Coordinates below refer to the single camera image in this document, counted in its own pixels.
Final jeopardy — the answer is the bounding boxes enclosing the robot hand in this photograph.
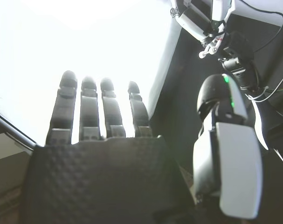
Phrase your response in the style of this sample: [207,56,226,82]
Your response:
[20,70,264,224]

